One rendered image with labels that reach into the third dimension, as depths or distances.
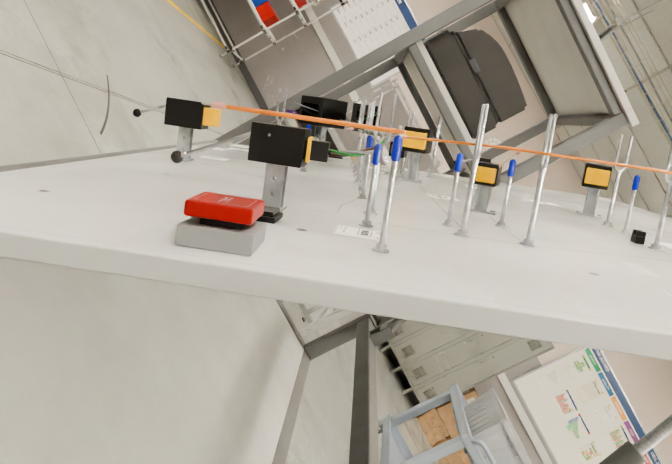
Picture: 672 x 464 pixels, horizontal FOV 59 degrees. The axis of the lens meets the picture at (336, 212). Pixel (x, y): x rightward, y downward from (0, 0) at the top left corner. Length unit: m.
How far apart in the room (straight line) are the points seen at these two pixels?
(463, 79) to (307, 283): 1.36
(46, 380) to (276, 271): 0.40
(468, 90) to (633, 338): 1.33
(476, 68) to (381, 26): 6.71
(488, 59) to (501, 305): 1.35
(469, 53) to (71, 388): 1.32
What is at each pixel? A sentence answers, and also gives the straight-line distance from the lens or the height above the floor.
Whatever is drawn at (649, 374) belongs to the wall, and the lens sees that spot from 8.88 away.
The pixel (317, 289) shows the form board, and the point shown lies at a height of 1.16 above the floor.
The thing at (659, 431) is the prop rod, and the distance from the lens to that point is 0.67.
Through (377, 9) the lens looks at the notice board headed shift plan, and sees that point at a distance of 8.47.
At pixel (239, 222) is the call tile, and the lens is 0.43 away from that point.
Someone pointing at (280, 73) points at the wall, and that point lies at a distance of 8.45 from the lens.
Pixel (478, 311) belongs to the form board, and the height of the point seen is 1.24.
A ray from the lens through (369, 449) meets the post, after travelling 1.02.
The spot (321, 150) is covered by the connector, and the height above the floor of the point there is 1.18.
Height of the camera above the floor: 1.24
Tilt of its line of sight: 7 degrees down
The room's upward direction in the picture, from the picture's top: 62 degrees clockwise
